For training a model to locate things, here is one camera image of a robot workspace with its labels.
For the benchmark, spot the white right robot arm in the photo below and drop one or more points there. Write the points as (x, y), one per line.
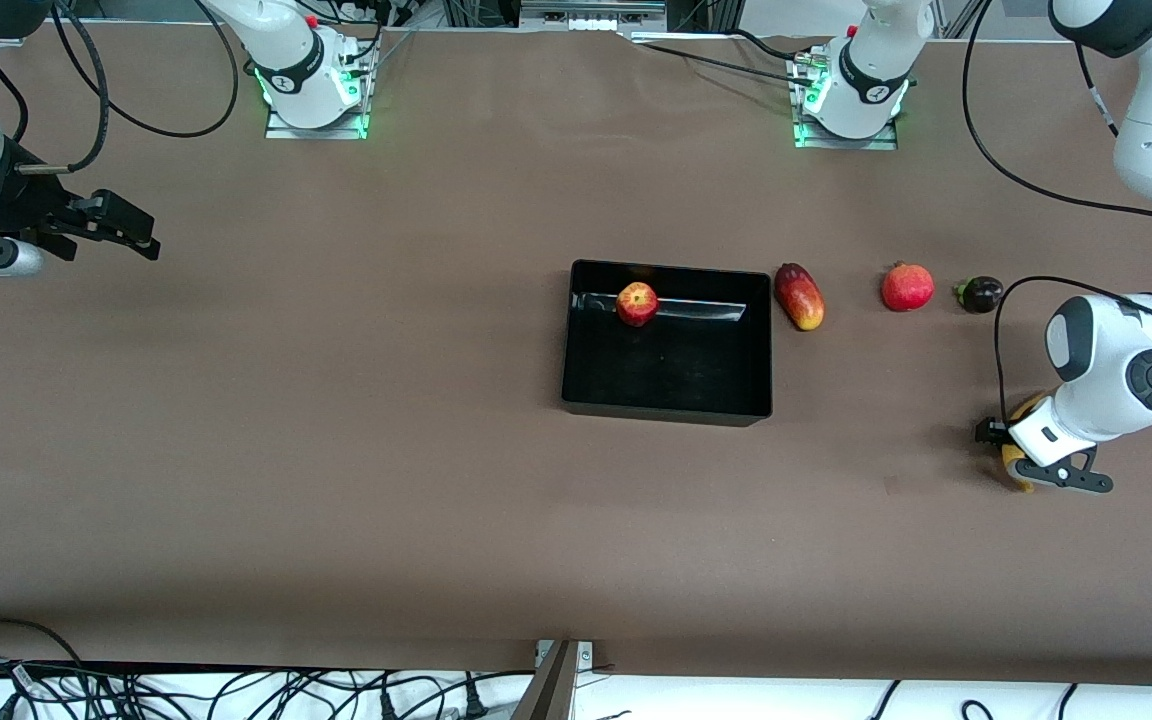
(288, 55)

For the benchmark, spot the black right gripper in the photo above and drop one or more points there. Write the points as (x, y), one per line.
(21, 203)

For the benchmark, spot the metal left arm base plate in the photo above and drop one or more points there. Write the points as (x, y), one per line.
(841, 142)

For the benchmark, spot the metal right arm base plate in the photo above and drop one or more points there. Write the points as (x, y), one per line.
(316, 131)

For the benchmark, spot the dark purple mangosteen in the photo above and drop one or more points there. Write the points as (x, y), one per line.
(981, 295)

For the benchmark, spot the red apple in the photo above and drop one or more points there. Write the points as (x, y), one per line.
(637, 304)

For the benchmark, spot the aluminium post with bracket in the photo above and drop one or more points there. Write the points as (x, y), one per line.
(548, 690)

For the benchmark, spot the red yellow mango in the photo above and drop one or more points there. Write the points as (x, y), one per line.
(799, 297)

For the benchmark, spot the red pomegranate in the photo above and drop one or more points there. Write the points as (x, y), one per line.
(907, 288)

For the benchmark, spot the yellow banana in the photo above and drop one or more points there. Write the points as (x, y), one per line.
(1014, 468)

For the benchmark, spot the aluminium frame rail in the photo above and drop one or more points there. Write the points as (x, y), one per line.
(591, 10)

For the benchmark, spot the black plastic box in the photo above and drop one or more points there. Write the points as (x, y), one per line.
(696, 380)

